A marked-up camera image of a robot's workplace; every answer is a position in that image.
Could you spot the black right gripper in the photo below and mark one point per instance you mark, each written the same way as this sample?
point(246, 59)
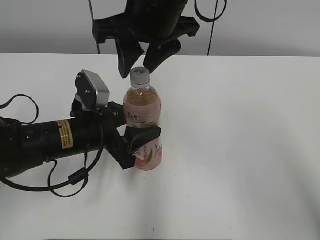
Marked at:
point(160, 29)

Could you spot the white bottle cap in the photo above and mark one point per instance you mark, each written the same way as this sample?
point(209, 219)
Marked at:
point(139, 77)

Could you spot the pink oolong tea bottle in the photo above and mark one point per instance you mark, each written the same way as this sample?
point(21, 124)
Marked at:
point(142, 109)

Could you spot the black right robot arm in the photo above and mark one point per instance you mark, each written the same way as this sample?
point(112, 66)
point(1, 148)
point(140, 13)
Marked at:
point(154, 5)

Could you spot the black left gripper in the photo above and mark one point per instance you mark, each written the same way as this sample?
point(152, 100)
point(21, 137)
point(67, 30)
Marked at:
point(96, 129)

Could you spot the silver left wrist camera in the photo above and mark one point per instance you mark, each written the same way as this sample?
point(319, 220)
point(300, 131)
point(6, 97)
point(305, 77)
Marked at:
point(92, 93)

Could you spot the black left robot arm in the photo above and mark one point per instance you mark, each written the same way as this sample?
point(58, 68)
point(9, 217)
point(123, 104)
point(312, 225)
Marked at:
point(24, 147)

